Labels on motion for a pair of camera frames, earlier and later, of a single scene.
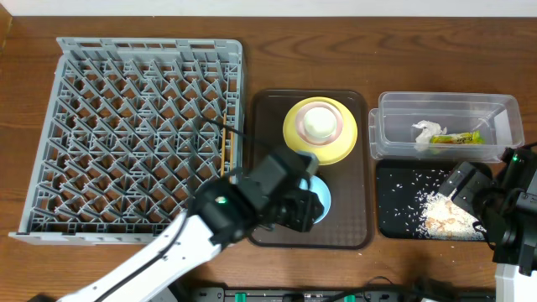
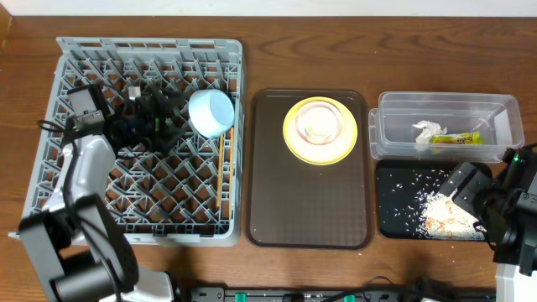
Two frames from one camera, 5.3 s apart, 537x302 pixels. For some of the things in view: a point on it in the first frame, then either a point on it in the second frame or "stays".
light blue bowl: x=315 y=184 → x=211 y=111
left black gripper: x=304 y=210 → x=148 y=119
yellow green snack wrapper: x=473 y=137 stays
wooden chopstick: x=232 y=155 stays
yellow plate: x=326 y=153 stays
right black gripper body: x=474 y=190 stays
